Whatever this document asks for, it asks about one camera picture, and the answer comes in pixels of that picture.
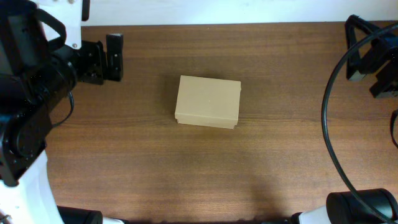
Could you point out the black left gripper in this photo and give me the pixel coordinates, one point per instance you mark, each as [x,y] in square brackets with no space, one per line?
[94,54]

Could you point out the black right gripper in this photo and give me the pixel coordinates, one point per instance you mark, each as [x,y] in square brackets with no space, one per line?
[382,49]

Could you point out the brown cardboard box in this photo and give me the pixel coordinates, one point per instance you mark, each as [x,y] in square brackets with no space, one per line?
[208,102]

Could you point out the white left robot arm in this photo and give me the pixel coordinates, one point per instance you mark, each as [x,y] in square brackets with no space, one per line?
[43,57]

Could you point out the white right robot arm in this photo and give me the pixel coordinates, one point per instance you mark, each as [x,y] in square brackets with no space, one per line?
[352,206]

